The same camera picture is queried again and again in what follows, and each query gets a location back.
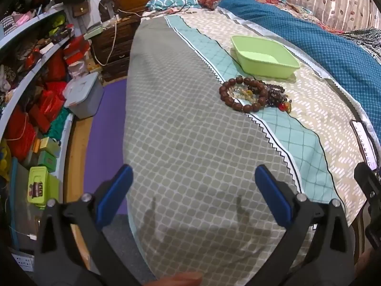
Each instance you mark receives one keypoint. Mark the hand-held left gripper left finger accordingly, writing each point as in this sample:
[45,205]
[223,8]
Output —
[116,196]

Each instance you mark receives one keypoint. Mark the grey plastic storage box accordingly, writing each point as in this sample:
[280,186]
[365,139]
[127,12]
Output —
[86,95]

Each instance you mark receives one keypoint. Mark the lime green tin box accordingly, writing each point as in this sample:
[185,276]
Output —
[37,184]

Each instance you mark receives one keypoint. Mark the cluttered grey shelf unit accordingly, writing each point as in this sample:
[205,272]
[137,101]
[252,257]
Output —
[20,91]

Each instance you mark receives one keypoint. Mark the person's left hand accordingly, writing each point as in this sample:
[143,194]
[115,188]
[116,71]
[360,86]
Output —
[181,280]

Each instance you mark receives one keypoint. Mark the white power strip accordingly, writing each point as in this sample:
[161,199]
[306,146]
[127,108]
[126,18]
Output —
[22,262]

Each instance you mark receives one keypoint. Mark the teal patterned pillow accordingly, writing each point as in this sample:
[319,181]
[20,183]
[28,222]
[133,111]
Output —
[166,1]

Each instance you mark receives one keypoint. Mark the black white patterned cloth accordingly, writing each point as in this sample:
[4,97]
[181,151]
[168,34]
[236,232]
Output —
[366,40]

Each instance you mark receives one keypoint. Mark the blue checked quilt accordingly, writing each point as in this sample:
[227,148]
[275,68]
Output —
[312,41]

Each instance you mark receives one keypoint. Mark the purple floor mat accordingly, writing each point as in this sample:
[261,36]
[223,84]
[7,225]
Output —
[104,143]

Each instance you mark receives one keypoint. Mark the dark wooden nightstand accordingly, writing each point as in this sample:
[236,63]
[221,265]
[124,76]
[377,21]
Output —
[119,50]

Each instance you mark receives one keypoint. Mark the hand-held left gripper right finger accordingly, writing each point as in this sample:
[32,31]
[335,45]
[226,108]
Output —
[272,196]

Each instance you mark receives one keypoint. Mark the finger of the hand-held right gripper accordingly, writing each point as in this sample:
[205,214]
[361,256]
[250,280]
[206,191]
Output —
[367,181]

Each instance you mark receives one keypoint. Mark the black smartphone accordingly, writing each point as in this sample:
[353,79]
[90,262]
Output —
[364,143]

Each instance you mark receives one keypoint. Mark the small brown handbag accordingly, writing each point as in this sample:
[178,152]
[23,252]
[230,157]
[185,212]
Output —
[80,9]

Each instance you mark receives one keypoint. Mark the pale green cardboard box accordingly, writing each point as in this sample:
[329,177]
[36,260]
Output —
[51,146]

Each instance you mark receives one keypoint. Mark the green plastic basin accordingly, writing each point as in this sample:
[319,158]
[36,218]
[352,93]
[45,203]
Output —
[262,59]

